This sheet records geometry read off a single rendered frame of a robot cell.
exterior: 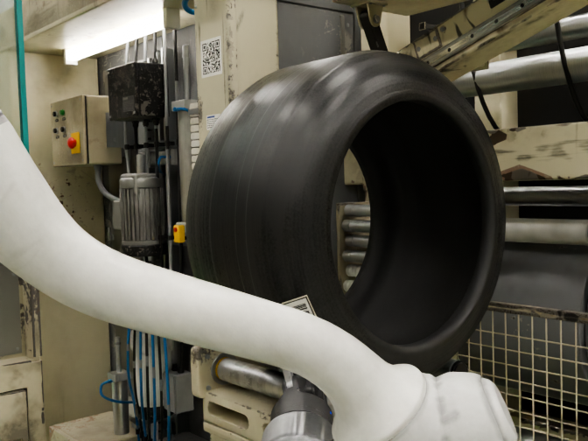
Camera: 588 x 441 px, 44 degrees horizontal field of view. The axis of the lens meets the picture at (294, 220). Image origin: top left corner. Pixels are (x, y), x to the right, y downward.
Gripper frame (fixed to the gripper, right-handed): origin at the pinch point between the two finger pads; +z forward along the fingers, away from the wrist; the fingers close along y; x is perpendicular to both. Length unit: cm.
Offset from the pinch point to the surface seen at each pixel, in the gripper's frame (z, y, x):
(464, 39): 64, -15, 39
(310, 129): 14.9, -23.8, 10.5
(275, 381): 14.9, 15.1, -13.0
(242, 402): 16.9, 18.4, -21.1
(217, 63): 58, -32, -8
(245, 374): 20.5, 15.2, -19.5
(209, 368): 26.0, 15.0, -27.6
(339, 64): 26.3, -28.3, 17.2
